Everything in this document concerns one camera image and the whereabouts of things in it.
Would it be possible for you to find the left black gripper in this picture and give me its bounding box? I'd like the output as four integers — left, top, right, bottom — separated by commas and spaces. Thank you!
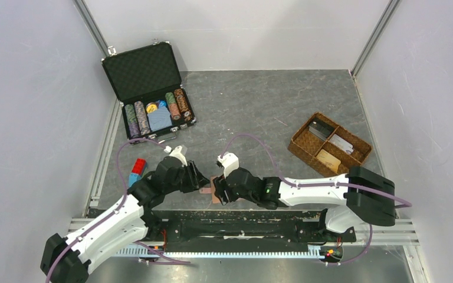
164, 160, 210, 194

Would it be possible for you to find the brown leather card holder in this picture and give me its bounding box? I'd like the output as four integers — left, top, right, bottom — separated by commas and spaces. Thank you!
199, 176, 247, 205

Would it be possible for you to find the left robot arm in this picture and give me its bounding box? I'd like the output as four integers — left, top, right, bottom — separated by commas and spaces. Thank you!
40, 156, 209, 282

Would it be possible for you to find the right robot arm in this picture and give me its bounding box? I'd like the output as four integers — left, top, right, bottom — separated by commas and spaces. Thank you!
212, 167, 395, 241

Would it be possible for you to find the blue playing card deck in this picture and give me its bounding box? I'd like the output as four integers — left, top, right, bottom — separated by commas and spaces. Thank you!
147, 107, 172, 131

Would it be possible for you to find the gold card in basket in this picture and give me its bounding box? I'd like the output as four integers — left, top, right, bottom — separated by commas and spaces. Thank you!
316, 149, 341, 173

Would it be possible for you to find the dark card in basket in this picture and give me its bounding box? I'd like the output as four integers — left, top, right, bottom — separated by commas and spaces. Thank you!
308, 119, 334, 141

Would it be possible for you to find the white card in basket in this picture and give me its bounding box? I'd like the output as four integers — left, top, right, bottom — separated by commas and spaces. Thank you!
329, 134, 354, 154

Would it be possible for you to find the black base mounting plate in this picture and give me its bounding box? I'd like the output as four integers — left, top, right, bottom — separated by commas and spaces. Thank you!
142, 210, 357, 253

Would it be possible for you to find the red blue toy block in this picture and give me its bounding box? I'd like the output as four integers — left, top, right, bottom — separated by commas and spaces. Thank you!
128, 158, 147, 187

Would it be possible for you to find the green red chip stack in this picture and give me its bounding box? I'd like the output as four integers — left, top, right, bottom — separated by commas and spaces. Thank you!
165, 92, 181, 120

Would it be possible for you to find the brown orange chip stack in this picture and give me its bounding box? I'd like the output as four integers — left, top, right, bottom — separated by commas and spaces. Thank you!
174, 88, 192, 121

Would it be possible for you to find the grey purple chip stack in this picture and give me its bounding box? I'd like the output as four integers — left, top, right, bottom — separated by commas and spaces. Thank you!
134, 101, 150, 135

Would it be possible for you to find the green purple chip stack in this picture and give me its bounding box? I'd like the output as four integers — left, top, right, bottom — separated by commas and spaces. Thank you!
124, 104, 140, 138

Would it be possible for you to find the black poker chip case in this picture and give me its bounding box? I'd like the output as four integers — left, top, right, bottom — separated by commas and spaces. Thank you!
101, 41, 197, 143

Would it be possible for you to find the brown wicker divided basket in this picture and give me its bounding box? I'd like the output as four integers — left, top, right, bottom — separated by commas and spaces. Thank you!
288, 112, 373, 177

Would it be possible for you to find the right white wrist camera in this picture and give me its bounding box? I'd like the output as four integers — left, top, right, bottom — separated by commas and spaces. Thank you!
217, 152, 239, 178

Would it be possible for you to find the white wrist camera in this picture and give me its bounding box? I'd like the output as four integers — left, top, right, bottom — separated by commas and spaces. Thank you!
163, 145, 188, 166
217, 152, 239, 178

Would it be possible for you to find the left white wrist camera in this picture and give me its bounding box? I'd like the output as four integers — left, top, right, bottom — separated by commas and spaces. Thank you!
163, 145, 188, 166

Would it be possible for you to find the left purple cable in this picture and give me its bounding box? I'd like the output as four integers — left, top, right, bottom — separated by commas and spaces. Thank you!
44, 137, 192, 283

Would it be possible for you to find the purple cable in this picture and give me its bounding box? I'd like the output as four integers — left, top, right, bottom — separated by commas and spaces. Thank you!
44, 137, 192, 283
218, 133, 413, 266

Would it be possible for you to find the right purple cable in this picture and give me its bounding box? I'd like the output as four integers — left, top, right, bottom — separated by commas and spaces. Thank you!
218, 133, 413, 266

